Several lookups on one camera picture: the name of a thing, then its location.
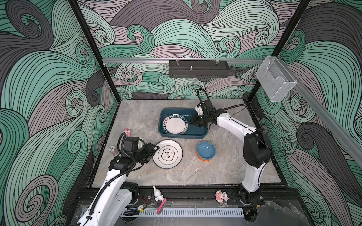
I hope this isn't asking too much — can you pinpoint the aluminium wall rail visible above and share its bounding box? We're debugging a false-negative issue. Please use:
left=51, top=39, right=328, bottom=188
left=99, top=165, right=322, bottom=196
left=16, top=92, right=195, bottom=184
left=102, top=57, right=264, bottom=64

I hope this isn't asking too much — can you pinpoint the black perforated wall tray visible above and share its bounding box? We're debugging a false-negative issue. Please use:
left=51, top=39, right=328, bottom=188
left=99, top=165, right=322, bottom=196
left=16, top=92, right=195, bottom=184
left=168, top=61, right=230, bottom=80

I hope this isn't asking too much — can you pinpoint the white plate cloud outline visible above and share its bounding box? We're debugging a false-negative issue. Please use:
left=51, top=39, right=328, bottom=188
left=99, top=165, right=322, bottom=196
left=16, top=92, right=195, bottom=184
left=153, top=139, right=183, bottom=169

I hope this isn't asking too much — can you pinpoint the clear drinking glass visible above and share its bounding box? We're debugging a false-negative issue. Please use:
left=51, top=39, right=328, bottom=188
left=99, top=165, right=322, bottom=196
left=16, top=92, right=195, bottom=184
left=143, top=117, right=156, bottom=126

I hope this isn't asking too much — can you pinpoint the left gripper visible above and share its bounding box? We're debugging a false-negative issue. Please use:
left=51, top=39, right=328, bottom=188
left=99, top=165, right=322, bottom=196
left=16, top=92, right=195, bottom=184
left=132, top=142, right=159, bottom=164

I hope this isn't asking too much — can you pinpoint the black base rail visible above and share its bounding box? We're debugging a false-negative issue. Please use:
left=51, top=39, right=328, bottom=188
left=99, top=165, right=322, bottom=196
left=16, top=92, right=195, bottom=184
left=74, top=183, right=301, bottom=207

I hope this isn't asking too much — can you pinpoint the blue bowl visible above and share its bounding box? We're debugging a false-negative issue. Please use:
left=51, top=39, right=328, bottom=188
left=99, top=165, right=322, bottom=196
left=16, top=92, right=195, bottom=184
left=197, top=141, right=216, bottom=157

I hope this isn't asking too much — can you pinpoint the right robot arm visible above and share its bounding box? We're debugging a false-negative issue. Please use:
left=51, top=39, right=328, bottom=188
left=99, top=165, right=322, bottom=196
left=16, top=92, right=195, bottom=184
left=190, top=99, right=272, bottom=194

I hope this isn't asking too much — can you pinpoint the orange bowl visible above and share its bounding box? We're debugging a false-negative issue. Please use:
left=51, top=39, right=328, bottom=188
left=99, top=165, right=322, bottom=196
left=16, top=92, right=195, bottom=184
left=197, top=153, right=215, bottom=162

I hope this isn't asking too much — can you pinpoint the teal plastic bin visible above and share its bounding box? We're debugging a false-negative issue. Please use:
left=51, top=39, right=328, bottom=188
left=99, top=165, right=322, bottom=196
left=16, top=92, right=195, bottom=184
left=158, top=107, right=208, bottom=139

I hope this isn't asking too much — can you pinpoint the small pink toy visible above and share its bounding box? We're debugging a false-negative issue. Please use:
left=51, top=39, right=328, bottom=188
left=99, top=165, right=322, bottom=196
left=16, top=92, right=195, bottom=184
left=123, top=129, right=131, bottom=137

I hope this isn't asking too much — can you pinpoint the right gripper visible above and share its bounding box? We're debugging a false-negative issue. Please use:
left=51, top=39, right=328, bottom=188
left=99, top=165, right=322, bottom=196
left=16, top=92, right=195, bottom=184
left=188, top=112, right=209, bottom=127

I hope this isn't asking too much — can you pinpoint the white rabbit figurine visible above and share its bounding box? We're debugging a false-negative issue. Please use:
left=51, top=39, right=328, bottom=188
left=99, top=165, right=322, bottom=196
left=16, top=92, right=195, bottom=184
left=153, top=186, right=165, bottom=202

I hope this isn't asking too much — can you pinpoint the pink pig figurine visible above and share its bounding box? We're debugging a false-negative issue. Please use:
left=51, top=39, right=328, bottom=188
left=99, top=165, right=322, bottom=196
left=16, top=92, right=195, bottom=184
left=216, top=190, right=229, bottom=204

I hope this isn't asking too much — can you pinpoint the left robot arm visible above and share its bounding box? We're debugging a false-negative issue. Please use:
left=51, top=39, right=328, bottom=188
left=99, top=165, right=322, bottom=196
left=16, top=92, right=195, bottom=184
left=76, top=133, right=160, bottom=226

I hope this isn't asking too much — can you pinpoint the white slotted cable duct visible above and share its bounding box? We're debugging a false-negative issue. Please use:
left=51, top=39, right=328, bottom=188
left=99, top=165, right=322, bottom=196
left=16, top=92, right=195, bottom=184
left=121, top=207, right=244, bottom=218

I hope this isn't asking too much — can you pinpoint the white plate teal lettered rim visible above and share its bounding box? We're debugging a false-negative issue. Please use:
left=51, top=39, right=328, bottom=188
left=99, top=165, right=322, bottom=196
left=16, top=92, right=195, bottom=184
left=162, top=114, right=189, bottom=135

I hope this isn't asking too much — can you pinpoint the clear acrylic wall box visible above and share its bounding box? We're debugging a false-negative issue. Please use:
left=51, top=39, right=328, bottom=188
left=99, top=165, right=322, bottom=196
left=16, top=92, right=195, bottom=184
left=255, top=56, right=297, bottom=102

